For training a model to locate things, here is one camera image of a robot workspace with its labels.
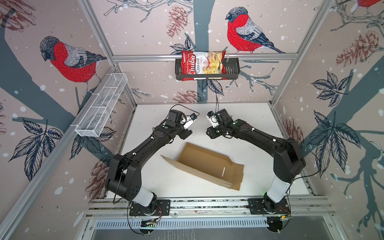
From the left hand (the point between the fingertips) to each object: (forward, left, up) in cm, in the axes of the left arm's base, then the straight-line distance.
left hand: (186, 124), depth 86 cm
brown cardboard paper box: (-18, -14, -18) cm, 29 cm away
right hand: (-2, -13, -6) cm, 15 cm away
